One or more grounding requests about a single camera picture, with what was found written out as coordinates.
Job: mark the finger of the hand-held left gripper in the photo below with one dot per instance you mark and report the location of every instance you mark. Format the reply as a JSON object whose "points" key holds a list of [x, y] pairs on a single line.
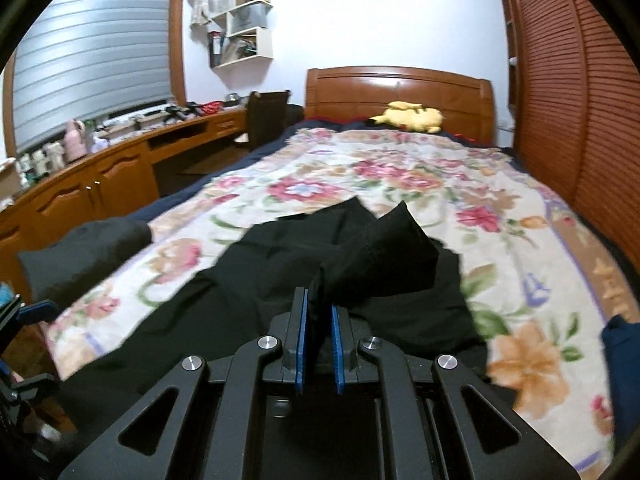
{"points": [[40, 385], [37, 311]]}

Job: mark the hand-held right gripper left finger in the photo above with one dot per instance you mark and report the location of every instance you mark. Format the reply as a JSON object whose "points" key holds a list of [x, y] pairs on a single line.
{"points": [[300, 345]]}

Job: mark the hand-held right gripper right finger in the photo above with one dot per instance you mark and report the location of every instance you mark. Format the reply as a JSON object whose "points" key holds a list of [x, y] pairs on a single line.
{"points": [[336, 355]]}

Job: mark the black double-breasted coat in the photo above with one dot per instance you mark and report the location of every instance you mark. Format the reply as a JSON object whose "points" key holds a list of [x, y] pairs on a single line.
{"points": [[280, 260]]}

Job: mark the dark grey garment pile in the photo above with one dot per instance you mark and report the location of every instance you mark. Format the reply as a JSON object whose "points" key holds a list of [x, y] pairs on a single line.
{"points": [[85, 255]]}

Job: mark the cardboard box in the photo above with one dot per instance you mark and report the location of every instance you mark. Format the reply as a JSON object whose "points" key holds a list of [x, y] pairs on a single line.
{"points": [[7, 180]]}

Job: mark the white ceramic figure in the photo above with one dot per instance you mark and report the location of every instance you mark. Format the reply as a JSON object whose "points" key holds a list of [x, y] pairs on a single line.
{"points": [[31, 165], [54, 156]]}

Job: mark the wooden desk with cabinets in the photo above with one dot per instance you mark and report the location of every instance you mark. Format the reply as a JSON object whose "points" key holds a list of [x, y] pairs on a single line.
{"points": [[115, 175]]}

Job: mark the pink thermos bottle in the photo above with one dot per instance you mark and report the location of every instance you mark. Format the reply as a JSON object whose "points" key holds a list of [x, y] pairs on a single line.
{"points": [[75, 142]]}

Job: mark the floral blanket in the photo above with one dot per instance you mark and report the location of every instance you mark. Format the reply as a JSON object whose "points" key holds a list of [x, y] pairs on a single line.
{"points": [[400, 185]]}

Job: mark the dark desk chair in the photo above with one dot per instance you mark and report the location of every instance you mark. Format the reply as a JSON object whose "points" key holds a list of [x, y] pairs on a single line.
{"points": [[267, 120]]}

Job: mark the black mechanical device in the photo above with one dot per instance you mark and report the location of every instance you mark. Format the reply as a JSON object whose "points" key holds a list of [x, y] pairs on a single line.
{"points": [[175, 112]]}

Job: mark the yellow plush toy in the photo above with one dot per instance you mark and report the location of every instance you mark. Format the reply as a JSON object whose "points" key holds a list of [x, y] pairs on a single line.
{"points": [[412, 117]]}

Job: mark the grey window blind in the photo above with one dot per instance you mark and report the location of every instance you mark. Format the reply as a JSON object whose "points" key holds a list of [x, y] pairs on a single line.
{"points": [[95, 55]]}

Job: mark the wooden bed headboard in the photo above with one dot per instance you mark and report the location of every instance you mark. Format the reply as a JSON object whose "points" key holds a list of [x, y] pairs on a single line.
{"points": [[380, 87]]}

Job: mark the navy blue cloth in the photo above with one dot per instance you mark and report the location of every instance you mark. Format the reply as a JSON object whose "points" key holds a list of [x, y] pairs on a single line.
{"points": [[622, 360]]}

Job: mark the row of books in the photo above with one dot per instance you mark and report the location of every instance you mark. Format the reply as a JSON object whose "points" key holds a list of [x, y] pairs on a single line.
{"points": [[235, 50]]}

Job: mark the white paper bag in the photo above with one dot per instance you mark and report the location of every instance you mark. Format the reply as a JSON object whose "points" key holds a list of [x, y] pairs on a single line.
{"points": [[250, 19]]}

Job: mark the wooden louvered wardrobe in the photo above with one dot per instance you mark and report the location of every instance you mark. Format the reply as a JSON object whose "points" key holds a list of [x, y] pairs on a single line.
{"points": [[575, 85]]}

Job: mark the white wall shelf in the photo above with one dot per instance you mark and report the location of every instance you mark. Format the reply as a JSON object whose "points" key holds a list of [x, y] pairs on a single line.
{"points": [[265, 45]]}

